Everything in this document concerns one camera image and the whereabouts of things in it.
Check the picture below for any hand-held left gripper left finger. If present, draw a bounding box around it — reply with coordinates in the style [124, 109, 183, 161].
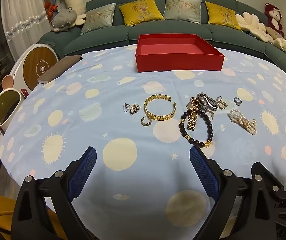
[11, 146, 97, 240]

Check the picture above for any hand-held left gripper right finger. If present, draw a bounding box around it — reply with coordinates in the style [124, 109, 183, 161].
[190, 146, 283, 240]

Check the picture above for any dark bead bracelet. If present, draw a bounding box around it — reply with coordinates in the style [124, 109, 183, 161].
[179, 109, 214, 148]

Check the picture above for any gold wristwatch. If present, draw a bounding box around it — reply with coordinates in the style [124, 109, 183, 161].
[187, 97, 201, 131]

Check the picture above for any pearl bracelet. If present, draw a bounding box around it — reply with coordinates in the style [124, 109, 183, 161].
[229, 109, 257, 135]

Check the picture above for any small silver chain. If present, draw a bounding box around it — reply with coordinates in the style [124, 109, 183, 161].
[216, 96, 228, 110]

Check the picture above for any gold leaf bangle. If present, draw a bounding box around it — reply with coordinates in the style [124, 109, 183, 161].
[144, 94, 177, 120]

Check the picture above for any silver crystal earring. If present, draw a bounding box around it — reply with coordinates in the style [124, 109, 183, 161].
[123, 102, 142, 116]

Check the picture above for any red cardboard box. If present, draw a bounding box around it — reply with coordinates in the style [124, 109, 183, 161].
[135, 34, 225, 73]

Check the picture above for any blue planet print tablecloth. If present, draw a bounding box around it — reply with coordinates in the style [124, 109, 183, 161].
[0, 44, 286, 240]

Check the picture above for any white bear-shaped device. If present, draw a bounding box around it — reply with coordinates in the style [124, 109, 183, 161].
[0, 75, 29, 150]

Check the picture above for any brown box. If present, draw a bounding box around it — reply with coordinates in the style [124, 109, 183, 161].
[37, 54, 83, 84]

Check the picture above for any white appliance with wooden disc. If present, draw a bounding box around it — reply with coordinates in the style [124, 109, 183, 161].
[8, 43, 59, 93]

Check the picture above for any beige cushion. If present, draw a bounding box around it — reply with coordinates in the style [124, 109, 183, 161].
[265, 26, 281, 39]

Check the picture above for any red monkey plush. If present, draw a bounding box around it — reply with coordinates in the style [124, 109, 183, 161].
[264, 3, 285, 38]

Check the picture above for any teal sofa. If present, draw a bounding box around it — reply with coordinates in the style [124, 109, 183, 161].
[38, 0, 286, 68]

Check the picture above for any white flower cushion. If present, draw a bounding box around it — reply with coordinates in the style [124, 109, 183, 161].
[235, 11, 270, 40]

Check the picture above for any grey pig plush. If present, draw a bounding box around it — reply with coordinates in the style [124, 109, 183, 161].
[50, 8, 77, 33]

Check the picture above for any grey-green embroidered pillow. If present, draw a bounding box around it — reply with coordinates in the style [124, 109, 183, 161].
[163, 0, 202, 25]
[81, 3, 116, 35]

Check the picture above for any yellow embroidered pillow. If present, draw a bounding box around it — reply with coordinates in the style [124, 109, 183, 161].
[205, 1, 243, 32]
[119, 0, 165, 26]

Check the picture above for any red hanging ornament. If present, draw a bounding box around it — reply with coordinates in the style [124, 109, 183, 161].
[44, 1, 58, 18]

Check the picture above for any white curtain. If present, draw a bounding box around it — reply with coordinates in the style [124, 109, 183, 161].
[0, 0, 58, 63]

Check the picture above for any gold and black hoop ring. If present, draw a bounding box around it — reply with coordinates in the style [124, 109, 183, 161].
[140, 116, 153, 127]

